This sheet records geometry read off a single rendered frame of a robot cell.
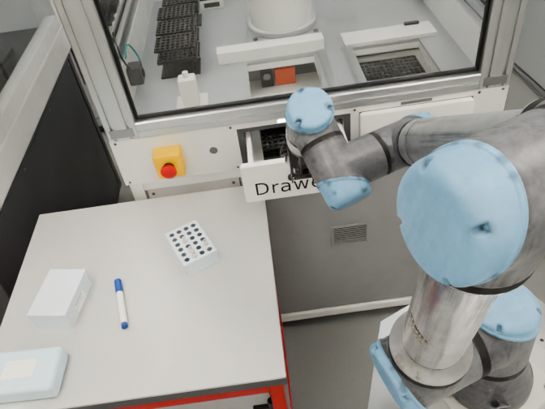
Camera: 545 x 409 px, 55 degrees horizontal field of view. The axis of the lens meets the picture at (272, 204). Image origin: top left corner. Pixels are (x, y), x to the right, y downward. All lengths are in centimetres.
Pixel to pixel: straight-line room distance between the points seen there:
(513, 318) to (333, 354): 118
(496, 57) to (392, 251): 70
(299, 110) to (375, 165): 15
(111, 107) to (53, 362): 59
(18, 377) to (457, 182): 94
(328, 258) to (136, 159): 71
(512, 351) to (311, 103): 48
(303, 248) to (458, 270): 124
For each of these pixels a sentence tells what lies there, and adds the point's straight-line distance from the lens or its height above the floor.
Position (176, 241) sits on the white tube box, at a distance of 126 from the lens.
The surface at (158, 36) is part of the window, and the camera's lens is 124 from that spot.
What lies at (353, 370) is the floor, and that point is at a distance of 192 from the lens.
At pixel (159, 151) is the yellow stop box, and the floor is 91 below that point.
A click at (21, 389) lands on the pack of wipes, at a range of 115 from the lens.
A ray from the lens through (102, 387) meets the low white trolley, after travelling 113.
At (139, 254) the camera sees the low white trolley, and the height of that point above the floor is 76.
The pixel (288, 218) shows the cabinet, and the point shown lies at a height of 58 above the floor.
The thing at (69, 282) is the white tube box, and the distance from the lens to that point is 126.
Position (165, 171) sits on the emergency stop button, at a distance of 133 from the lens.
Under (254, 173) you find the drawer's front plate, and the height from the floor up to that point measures 91.
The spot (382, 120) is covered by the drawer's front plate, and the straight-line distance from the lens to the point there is 137.
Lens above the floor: 167
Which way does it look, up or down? 43 degrees down
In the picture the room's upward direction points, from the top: 8 degrees counter-clockwise
